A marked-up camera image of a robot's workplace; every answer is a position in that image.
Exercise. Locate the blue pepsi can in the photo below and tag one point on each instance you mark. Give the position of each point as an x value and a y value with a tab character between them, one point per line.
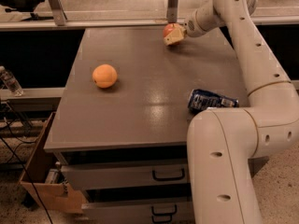
201	100

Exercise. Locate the clear plastic water bottle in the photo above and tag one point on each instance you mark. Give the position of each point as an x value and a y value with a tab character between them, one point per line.
10	82

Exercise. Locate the orange fruit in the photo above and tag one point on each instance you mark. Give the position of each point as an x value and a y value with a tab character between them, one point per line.
104	76

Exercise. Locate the metal window frame rail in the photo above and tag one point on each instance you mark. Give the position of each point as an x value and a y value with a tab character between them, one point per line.
80	14

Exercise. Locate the grey drawer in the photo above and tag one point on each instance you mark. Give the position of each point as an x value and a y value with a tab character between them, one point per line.
151	211
126	174

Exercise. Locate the upper grey drawer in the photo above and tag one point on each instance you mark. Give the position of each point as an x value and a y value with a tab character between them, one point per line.
126	174

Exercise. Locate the grey drawer cabinet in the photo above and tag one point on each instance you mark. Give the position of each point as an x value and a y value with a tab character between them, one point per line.
144	115

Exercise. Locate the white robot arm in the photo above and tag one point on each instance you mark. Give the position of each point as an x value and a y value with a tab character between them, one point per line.
221	141

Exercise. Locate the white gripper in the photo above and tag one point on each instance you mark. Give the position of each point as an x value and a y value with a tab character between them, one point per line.
193	26

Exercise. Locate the lower grey drawer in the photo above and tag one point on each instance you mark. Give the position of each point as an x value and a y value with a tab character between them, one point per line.
151	211

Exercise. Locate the brown cardboard box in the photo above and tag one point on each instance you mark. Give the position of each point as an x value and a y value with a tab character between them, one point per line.
58	196

